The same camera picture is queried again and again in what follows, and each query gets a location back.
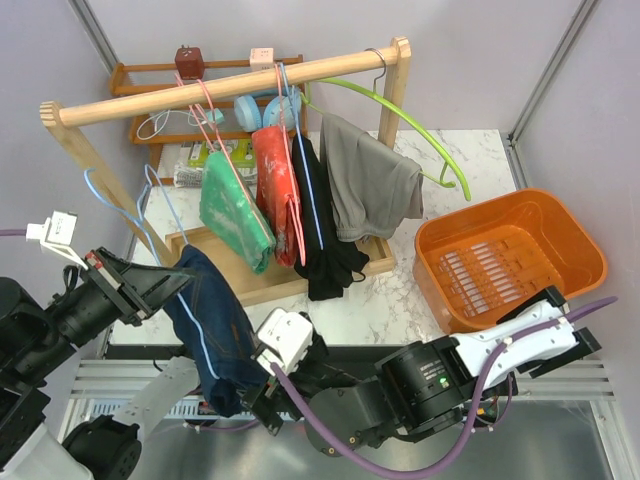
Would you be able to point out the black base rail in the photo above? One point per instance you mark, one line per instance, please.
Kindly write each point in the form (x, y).
(190, 395)

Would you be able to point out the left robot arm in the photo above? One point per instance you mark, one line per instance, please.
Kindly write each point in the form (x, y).
(35, 341)

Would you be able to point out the green tie-dye trousers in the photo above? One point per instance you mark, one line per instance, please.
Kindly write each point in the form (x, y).
(256, 256)

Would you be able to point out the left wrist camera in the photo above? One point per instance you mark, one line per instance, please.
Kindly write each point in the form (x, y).
(55, 236)

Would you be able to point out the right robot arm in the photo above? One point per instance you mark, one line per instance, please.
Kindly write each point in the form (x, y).
(417, 390)

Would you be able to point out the pink cube plug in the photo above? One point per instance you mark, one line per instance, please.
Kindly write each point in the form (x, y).
(261, 58)

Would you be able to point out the grey trousers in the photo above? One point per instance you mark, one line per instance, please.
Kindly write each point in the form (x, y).
(373, 187)

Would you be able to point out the black trousers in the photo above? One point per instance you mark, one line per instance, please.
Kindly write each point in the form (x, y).
(331, 264)

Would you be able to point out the light blue headphones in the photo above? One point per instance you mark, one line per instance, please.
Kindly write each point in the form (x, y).
(262, 109)

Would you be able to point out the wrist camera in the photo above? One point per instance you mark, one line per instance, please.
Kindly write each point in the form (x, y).
(55, 236)
(284, 338)

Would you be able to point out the navy blue denim trousers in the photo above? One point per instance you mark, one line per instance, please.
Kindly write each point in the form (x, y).
(210, 321)

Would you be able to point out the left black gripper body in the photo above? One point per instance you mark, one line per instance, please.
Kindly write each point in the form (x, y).
(105, 277)

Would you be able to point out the lime green hanger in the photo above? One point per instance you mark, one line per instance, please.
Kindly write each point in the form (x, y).
(425, 130)

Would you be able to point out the silver foil package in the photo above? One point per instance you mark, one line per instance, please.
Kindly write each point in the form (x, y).
(187, 177)

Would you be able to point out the orange plastic basket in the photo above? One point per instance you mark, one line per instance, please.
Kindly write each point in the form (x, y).
(476, 265)

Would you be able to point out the dark red cube plug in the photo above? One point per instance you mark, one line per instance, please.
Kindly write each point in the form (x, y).
(189, 63)

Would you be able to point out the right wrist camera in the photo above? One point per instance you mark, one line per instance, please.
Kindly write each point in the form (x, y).
(284, 338)

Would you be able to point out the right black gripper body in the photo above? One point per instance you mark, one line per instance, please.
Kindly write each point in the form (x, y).
(262, 402)

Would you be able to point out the red tie-dye trousers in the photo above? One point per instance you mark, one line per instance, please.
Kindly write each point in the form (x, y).
(273, 190)

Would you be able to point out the brown wooden shelf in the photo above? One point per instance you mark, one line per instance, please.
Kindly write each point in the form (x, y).
(169, 139)

